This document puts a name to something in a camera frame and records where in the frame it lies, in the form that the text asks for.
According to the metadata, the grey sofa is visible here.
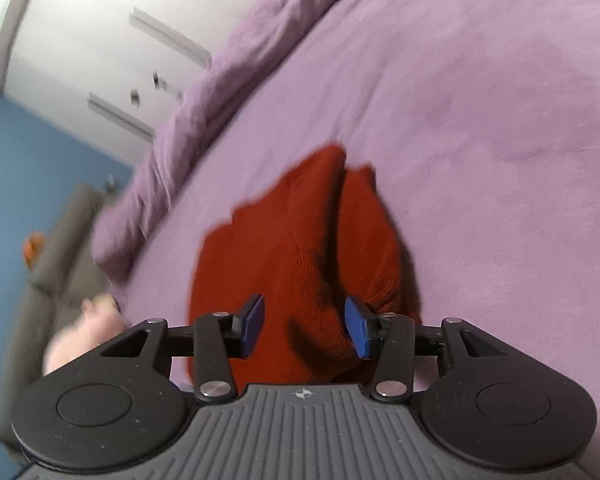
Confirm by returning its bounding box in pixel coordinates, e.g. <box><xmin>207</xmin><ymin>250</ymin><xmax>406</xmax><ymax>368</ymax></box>
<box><xmin>0</xmin><ymin>182</ymin><xmax>128</xmax><ymax>461</ymax></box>

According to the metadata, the rust red knitted sock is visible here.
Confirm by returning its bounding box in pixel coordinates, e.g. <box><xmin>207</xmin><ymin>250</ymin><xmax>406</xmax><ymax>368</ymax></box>
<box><xmin>187</xmin><ymin>144</ymin><xmax>424</xmax><ymax>392</ymax></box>

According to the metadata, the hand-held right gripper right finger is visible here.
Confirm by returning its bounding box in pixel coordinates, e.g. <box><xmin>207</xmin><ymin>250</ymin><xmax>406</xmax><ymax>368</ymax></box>
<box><xmin>343</xmin><ymin>295</ymin><xmax>503</xmax><ymax>403</ymax></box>

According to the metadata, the purple fleece blanket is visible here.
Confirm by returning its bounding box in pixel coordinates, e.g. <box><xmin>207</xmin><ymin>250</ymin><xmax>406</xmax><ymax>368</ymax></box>
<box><xmin>91</xmin><ymin>0</ymin><xmax>600</xmax><ymax>397</ymax></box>

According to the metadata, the person's left hand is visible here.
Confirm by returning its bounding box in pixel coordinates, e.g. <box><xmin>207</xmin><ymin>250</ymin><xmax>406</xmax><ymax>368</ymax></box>
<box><xmin>42</xmin><ymin>295</ymin><xmax>128</xmax><ymax>377</ymax></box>

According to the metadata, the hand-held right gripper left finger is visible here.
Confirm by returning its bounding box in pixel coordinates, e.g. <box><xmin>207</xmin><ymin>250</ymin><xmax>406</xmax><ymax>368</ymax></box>
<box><xmin>100</xmin><ymin>293</ymin><xmax>266</xmax><ymax>405</ymax></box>

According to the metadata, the orange object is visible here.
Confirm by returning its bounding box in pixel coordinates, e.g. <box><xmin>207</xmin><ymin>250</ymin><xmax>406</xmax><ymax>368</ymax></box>
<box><xmin>23</xmin><ymin>231</ymin><xmax>47</xmax><ymax>270</ymax></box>

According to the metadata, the white wardrobe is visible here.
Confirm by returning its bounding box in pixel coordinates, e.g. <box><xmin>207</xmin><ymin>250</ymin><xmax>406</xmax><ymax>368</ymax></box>
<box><xmin>0</xmin><ymin>0</ymin><xmax>286</xmax><ymax>166</ymax></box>

